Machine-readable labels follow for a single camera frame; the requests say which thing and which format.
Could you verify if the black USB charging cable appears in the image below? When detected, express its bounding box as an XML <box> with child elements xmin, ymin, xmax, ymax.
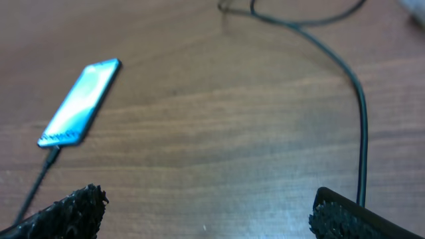
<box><xmin>11</xmin><ymin>0</ymin><xmax>369</xmax><ymax>226</ymax></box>

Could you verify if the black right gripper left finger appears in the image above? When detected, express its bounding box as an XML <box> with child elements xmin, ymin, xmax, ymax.
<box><xmin>1</xmin><ymin>184</ymin><xmax>109</xmax><ymax>239</ymax></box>

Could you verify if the white power strip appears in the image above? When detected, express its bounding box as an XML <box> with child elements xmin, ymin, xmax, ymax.
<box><xmin>398</xmin><ymin>0</ymin><xmax>424</xmax><ymax>28</ymax></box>

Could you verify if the Samsung Galaxy smartphone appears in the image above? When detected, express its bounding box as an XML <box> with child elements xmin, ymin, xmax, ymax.
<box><xmin>37</xmin><ymin>58</ymin><xmax>122</xmax><ymax>148</ymax></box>

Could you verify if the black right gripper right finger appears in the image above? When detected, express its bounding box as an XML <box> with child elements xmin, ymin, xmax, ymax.
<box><xmin>309</xmin><ymin>187</ymin><xmax>424</xmax><ymax>239</ymax></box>

